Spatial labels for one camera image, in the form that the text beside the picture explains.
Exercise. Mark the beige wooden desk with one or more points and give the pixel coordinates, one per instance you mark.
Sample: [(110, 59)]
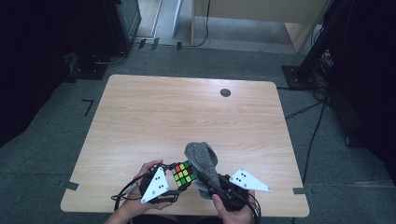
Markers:
[(255, 9)]

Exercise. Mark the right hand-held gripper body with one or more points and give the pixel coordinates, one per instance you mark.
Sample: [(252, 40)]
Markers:
[(246, 182)]

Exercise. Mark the person's right hand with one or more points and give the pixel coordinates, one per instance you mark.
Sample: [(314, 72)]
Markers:
[(236, 217)]

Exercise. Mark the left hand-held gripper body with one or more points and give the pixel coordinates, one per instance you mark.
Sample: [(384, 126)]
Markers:
[(155, 186)]

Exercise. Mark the black floor base plate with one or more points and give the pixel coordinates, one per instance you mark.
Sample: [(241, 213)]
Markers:
[(87, 70)]

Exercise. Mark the multicoloured puzzle cube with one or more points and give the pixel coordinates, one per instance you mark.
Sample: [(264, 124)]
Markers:
[(183, 175)]

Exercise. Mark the grey floor tape piece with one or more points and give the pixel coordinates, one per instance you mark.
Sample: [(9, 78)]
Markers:
[(71, 185), (302, 191)]

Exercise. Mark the dark round table grommet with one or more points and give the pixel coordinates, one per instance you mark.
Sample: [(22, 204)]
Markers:
[(225, 92)]

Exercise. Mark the dark curtain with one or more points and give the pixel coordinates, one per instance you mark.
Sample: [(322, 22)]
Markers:
[(31, 62), (370, 77)]

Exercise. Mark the black angled floor tape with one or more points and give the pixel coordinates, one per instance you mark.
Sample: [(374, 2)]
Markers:
[(89, 105)]

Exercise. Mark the dark floor tape strip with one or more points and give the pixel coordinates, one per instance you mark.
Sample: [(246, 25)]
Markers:
[(179, 46), (155, 44), (142, 43)]

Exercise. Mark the black metal stand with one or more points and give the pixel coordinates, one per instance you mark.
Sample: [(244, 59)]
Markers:
[(311, 53)]

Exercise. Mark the grey knitted cloth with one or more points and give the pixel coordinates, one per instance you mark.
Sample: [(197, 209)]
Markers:
[(200, 158)]

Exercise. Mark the person's left hand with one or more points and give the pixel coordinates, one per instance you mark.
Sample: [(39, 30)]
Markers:
[(146, 169)]

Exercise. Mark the black cabinet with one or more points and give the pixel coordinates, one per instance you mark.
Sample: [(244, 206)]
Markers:
[(124, 21)]

